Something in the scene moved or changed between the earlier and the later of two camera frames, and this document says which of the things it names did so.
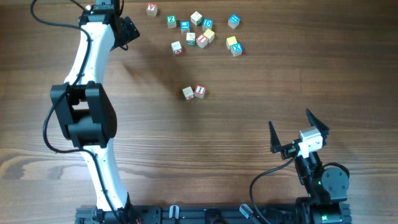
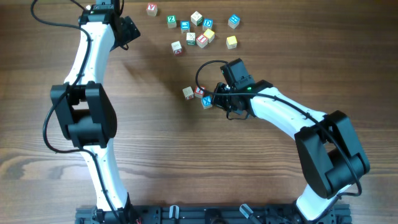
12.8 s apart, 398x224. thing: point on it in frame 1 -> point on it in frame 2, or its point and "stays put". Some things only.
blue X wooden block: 237,49 -> 206,102
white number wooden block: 188,93 stays put
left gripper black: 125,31 stays put
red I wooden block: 199,91 stays put
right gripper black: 288,150 -> 217,100
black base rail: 307,213 stays put
